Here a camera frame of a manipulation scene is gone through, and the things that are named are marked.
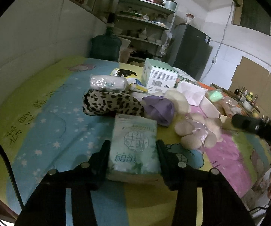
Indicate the colourful cartoon printed blanket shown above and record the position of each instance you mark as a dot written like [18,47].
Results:
[55,122]

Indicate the cardboard sheet on wall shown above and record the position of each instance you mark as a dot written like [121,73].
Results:
[255,77]

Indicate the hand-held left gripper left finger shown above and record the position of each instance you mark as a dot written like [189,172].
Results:
[101,162]

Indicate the clear white pack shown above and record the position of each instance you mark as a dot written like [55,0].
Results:
[107,82]

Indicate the small fluffy teddy bear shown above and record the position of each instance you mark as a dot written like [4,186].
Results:
[214,126]

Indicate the yellow plastic bag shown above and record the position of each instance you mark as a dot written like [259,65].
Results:
[135,63]

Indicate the green tissue packet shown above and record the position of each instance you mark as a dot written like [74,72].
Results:
[133,150]

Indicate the white wall socket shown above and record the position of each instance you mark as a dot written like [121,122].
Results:
[214,60]

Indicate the row of white bowls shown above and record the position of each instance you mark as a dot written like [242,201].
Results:
[147,36]

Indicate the yellow snack bag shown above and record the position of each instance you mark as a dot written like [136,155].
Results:
[135,84]

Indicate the kitchen counter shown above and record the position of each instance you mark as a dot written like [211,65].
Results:
[222,90]

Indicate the white metal shelf rack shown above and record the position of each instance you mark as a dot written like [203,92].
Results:
[144,6]

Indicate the floral tissue pack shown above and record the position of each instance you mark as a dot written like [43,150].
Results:
[189,91]

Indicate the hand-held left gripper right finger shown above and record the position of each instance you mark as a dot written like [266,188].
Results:
[164,162]

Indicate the shallow orange-rimmed cardboard box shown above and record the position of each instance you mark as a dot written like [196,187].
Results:
[209,109]

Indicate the large blue water jug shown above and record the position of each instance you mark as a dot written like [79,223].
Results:
[106,44]

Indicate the black water jug pump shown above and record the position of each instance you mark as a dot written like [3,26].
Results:
[111,20]

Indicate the mint green soft sponge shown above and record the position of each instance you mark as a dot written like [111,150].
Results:
[215,96]

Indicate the high green framed window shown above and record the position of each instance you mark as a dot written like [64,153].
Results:
[255,14]

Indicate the teal enamel pot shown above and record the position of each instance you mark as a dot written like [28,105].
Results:
[170,4]

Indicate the purple cloth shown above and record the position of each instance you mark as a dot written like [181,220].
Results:
[159,109]

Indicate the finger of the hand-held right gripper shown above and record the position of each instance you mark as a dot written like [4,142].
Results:
[248,123]

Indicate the mint green carton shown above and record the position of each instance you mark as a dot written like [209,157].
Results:
[161,75]

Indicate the green label condiment bottle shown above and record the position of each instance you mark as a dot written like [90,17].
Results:
[250,97]

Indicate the red pan with glass lid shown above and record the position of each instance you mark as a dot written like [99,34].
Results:
[156,0]

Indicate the crinkled clear plastic bag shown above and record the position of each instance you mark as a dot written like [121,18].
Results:
[230,106]

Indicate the leopard print cloth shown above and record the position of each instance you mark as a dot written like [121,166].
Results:
[112,102]

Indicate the dark grey refrigerator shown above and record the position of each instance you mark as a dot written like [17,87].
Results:
[189,49]

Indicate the beige plush doll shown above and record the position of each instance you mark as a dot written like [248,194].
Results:
[179,102]

